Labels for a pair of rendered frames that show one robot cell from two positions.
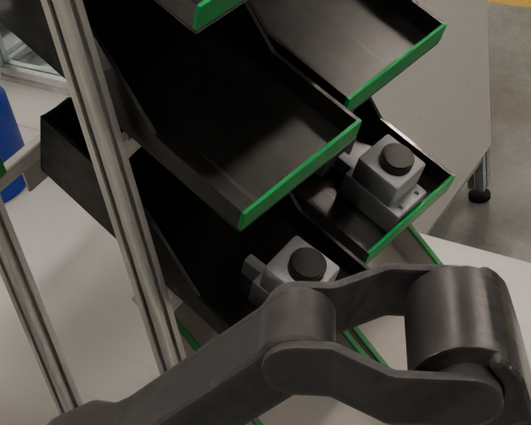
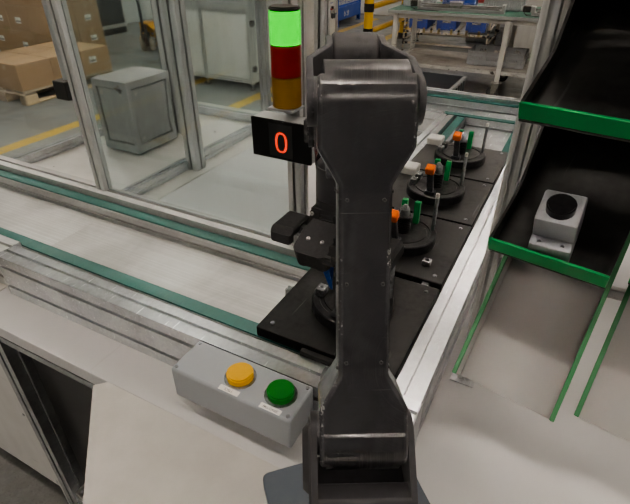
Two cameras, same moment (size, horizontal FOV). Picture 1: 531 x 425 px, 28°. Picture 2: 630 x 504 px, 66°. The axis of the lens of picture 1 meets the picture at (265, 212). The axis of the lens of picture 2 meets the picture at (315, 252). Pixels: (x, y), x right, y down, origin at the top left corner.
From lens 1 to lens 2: 0.59 m
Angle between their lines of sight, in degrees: 62
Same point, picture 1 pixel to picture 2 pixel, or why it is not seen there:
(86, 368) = not seen: hidden behind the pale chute
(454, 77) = not seen: outside the picture
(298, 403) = (533, 324)
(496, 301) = (380, 77)
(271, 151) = (602, 110)
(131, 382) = not seen: hidden behind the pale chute
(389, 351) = (625, 389)
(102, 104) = (552, 19)
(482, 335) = (337, 65)
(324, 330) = (345, 45)
